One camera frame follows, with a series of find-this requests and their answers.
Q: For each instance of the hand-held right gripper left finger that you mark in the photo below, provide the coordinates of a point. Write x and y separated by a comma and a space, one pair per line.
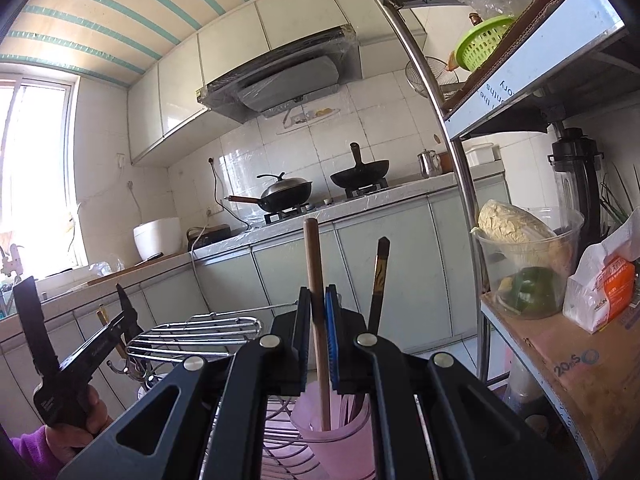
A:
304, 350

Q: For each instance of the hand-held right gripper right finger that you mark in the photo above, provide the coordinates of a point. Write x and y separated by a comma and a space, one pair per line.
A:
332, 345

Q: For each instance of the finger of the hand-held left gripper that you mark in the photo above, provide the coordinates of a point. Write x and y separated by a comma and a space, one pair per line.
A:
129, 312

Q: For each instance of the dark brown gold-patterned chopstick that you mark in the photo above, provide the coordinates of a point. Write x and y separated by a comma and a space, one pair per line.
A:
378, 285

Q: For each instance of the light wooden chopstick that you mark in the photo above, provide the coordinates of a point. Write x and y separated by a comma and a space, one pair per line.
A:
314, 260

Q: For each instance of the pink utensil holder cup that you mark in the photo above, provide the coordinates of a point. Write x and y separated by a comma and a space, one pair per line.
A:
320, 455

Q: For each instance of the person's left hand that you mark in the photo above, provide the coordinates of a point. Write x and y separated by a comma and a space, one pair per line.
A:
70, 440

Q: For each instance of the wooden cutting board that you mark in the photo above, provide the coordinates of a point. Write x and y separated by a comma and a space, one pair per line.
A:
140, 267

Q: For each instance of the white rice cooker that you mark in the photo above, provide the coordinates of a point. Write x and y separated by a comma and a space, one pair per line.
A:
157, 240

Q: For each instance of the pale green lower cabinets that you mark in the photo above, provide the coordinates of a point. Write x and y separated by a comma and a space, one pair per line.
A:
280, 270

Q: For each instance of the black countertop appliance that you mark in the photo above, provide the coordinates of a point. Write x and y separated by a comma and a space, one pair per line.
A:
210, 237

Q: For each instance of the metal faucet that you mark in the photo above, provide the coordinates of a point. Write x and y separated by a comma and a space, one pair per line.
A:
11, 260

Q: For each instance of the gas stove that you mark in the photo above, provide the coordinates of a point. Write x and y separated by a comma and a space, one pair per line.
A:
320, 206

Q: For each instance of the steel wok lid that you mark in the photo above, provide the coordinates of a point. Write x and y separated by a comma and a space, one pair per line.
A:
287, 187

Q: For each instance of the kitchen window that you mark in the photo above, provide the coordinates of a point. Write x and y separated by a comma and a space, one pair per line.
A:
35, 160

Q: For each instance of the clear plastic container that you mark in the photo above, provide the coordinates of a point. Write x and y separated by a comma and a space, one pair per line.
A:
500, 270

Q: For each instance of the steel kettle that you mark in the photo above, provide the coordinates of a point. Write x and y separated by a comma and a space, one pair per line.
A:
429, 165

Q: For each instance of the metal shelf rack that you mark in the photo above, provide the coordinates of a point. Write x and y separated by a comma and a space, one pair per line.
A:
464, 185

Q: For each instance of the green pepper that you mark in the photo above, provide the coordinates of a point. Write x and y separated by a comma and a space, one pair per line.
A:
532, 290

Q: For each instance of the napa cabbage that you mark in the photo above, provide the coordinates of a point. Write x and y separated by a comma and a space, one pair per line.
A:
510, 225

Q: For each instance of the white lidded box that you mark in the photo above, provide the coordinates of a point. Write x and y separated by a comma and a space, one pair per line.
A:
482, 155

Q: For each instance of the brown cardboard shelf liner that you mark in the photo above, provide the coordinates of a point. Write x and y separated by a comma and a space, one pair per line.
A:
575, 375

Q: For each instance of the grey range hood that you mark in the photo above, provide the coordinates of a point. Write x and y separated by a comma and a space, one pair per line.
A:
290, 80

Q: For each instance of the orange and white tissue pack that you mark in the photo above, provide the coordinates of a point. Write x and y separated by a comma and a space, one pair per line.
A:
600, 290

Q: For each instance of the metal mesh strainer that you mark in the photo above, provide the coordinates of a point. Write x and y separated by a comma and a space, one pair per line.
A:
425, 77

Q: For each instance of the black blender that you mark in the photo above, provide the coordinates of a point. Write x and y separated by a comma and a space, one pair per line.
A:
575, 160

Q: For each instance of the green onions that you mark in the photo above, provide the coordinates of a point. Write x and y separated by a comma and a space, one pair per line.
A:
612, 205

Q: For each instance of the green plastic basket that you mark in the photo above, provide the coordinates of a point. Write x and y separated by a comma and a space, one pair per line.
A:
480, 45

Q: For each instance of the white printed cardboard sheet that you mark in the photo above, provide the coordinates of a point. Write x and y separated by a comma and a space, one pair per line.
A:
540, 60

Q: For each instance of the white upper wall cabinets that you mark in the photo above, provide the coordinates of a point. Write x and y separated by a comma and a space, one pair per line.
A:
175, 95

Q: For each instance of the clear wall shelf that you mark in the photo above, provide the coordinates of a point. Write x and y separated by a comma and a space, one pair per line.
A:
310, 117

